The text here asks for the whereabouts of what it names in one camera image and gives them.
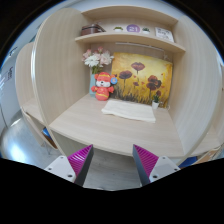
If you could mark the small shelf plant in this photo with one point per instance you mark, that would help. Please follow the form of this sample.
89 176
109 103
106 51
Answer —
118 29
145 30

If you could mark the small shelf plant right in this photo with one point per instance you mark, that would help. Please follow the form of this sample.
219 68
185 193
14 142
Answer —
145 30

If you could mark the poppy flower painting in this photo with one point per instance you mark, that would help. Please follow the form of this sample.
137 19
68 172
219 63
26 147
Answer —
141 77

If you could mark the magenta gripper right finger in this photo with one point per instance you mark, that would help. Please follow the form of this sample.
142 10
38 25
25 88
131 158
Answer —
151 167

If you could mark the flower bouquet in blue vase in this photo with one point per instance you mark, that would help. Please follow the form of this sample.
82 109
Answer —
95 60

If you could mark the small shelf plant left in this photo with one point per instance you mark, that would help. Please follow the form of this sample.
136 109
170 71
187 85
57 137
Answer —
118 29

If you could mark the red plush doll toy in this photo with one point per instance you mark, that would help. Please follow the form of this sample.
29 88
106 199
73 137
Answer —
104 85

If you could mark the brown box on shelf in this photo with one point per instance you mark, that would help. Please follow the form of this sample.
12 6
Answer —
91 29

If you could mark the white framed card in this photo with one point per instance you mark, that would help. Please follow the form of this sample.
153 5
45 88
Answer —
164 34

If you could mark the small potted plant white pot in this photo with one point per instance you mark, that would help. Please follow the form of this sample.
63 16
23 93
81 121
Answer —
155 102

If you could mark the purple round number sign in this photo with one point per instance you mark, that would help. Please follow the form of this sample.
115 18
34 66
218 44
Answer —
133 28

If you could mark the light wood desk cubicle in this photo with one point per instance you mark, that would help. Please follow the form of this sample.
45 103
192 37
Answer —
188 126

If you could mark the cream folded towel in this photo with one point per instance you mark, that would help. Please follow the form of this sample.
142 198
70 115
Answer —
129 110

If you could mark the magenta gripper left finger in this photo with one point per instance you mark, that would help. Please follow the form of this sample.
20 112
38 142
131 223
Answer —
73 168

